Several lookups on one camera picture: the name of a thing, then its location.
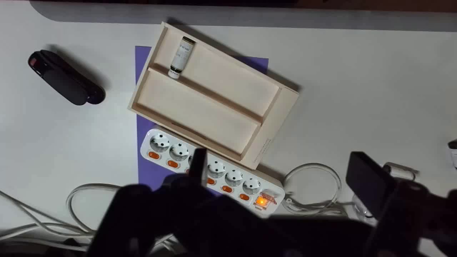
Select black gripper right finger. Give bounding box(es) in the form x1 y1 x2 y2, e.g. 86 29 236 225
346 150 457 257

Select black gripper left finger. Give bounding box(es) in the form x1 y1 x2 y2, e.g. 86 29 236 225
87 148 268 257

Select white power strip orange switches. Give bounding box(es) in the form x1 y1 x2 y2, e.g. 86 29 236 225
139 128 287 220

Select purple mat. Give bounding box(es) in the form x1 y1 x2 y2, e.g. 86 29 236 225
134 45 270 192

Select white tube black cap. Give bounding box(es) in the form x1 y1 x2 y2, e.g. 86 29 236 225
447 139 457 172

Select light wooden divided tray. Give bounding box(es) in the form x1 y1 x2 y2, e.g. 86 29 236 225
127 21 301 170

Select white tube with label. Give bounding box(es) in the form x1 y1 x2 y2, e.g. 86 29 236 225
167 35 197 82

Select black device with red button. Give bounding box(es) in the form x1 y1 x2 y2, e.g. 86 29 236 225
27 49 107 108

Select white power strip cable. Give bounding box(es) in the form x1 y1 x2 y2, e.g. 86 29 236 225
0 183 126 252

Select thin white coiled cable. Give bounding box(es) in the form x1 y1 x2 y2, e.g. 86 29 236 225
283 162 344 216

